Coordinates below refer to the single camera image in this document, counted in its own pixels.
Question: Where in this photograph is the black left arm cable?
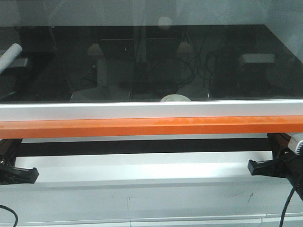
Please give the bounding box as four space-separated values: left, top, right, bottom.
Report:
0 204 19 227

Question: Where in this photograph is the white cabinet drawer front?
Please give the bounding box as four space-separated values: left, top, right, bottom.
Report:
0 214 303 227

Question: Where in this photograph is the white rolled paper tube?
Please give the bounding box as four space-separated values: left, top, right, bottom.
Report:
0 44 22 74

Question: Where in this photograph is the glass sash window panel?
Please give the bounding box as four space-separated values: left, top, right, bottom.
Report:
0 25 303 104

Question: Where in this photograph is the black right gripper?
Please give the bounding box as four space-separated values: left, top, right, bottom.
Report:
248 133 303 198

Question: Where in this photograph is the glass jar with cream lid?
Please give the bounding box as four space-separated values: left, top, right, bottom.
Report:
160 94 191 102

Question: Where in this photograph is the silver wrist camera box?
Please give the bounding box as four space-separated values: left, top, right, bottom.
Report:
288 133 303 156

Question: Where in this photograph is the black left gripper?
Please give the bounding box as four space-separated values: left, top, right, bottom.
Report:
0 139 39 185

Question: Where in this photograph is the orange sash handle bar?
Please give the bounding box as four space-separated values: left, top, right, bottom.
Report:
0 115 303 139

